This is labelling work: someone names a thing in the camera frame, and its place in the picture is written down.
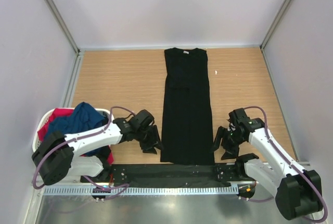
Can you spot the black t shirt blue logo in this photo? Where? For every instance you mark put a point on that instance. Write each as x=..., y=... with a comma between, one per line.
x=187, y=126

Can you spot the pink t shirt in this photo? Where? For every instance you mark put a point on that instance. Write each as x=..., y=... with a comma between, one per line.
x=54, y=122

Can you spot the slotted cable duct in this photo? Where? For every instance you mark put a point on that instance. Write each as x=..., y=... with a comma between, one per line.
x=70, y=190

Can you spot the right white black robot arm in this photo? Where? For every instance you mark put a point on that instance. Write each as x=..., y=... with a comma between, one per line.
x=297, y=192

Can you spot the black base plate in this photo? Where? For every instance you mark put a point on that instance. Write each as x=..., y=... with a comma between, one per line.
x=172, y=175

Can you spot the aluminium frame post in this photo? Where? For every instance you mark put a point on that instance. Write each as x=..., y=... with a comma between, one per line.
x=59, y=19
x=275, y=23

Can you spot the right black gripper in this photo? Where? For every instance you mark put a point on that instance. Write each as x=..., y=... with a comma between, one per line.
x=231, y=152

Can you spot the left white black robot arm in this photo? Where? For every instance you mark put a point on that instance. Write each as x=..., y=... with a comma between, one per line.
x=61, y=155

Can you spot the left aluminium frame post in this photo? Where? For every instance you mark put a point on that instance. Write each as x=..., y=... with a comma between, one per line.
x=59, y=19

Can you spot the white laundry basket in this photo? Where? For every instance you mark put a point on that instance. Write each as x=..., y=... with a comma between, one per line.
x=43, y=127

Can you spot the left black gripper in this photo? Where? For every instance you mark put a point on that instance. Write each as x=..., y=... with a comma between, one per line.
x=149, y=147

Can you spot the right aluminium frame post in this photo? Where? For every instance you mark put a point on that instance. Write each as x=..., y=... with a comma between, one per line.
x=275, y=23

